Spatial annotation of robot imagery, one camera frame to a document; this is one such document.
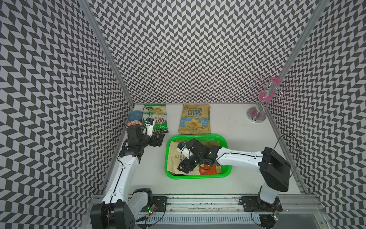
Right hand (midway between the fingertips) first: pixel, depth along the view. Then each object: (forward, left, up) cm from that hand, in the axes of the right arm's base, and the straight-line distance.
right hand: (183, 166), depth 79 cm
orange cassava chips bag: (-2, -12, -1) cm, 12 cm away
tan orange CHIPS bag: (+5, +5, 0) cm, 8 cm away
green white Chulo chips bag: (+44, +21, -5) cm, 49 cm away
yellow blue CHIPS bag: (+37, -8, -4) cm, 38 cm away
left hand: (+16, +16, +10) cm, 25 cm away
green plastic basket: (+17, -25, 0) cm, 30 cm away
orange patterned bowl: (+33, +37, -2) cm, 50 cm away
